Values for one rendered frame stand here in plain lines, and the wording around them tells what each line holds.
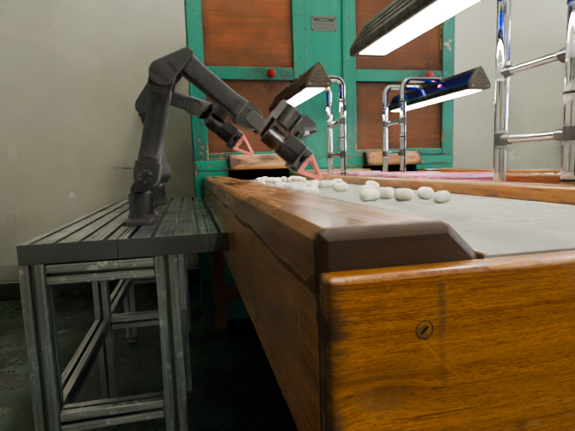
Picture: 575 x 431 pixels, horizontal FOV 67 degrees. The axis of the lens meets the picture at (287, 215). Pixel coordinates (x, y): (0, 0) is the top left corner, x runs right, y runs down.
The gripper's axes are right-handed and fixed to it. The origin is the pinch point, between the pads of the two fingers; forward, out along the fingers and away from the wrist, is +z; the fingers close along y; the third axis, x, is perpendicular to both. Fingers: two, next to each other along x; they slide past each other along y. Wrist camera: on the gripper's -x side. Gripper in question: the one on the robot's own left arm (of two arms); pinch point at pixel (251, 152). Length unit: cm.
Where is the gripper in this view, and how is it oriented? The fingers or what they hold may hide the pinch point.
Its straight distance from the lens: 163.5
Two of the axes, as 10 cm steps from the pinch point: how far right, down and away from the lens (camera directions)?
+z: 7.6, 6.0, 2.4
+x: -6.1, 7.9, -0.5
